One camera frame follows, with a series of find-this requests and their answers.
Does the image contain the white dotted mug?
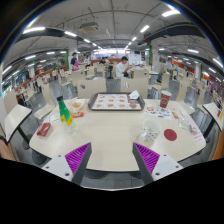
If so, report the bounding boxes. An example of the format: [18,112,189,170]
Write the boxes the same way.
[139,118,162,143]

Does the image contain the green drink bottle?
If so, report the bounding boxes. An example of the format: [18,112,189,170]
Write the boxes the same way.
[55,95,78,135]

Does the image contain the dark food tray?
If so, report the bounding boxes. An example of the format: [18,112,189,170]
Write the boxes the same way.
[87,92,146,112]

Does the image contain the flat round red coaster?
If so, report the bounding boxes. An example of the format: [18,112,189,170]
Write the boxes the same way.
[163,128,178,142]

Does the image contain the cream chair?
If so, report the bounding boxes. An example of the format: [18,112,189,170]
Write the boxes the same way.
[175,81,197,116]
[33,83,57,121]
[77,77,108,99]
[120,77,150,99]

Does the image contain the red tissue packet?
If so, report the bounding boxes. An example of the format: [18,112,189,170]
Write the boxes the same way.
[35,122,53,138]

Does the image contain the white printed paper card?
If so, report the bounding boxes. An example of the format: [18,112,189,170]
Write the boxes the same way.
[48,113,62,124]

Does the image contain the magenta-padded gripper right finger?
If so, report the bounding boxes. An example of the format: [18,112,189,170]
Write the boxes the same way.
[132,142,184,186]

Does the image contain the red paper cup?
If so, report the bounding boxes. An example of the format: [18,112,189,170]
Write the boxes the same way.
[159,90,173,109]

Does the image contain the ceiling lights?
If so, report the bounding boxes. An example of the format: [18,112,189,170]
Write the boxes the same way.
[1,9,224,76]

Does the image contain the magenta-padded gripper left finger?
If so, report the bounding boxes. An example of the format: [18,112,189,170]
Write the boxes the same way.
[41,142,93,186]

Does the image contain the white crumpled napkin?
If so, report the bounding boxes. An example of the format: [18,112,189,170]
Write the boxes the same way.
[128,89,141,100]

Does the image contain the far cream chairs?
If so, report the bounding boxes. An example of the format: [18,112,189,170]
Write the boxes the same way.
[6,64,221,111]

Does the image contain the clear plastic bag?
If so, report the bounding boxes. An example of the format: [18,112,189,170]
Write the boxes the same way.
[178,117,194,132]

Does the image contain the ceiling air conditioner unit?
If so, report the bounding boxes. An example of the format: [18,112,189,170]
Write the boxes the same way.
[79,21,100,33]

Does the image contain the white side table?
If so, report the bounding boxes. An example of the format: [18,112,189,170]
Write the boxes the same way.
[202,101,224,132]
[0,104,33,144]

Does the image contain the clear food wrapper bag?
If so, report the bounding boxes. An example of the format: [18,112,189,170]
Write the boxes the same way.
[64,97,88,116]

